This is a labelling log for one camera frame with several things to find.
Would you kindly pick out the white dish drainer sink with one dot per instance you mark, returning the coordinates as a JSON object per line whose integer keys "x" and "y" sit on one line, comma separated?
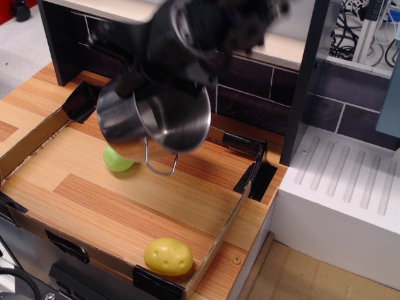
{"x": 339, "y": 203}

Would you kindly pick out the green toy pear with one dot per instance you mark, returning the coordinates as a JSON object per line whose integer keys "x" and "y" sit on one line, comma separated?
{"x": 114, "y": 161}

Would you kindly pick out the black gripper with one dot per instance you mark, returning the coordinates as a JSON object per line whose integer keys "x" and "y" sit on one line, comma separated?
{"x": 169, "y": 49}

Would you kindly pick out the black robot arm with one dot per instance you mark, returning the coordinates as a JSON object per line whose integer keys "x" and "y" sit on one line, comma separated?
{"x": 231, "y": 25}

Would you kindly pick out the dark tiled backsplash shelf unit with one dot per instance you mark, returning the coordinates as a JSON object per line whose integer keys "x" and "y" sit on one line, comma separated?
{"x": 256, "y": 92}

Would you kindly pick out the black caster wheel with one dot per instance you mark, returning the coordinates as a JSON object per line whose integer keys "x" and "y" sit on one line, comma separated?
{"x": 20, "y": 11}

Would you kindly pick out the yellow toy potato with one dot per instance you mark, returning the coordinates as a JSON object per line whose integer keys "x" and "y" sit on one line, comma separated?
{"x": 168, "y": 256}

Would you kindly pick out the metal pot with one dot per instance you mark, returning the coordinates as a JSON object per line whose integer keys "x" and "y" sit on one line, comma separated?
{"x": 154, "y": 121}

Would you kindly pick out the cardboard fence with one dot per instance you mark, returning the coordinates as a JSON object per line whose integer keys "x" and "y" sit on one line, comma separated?
{"x": 55, "y": 184}

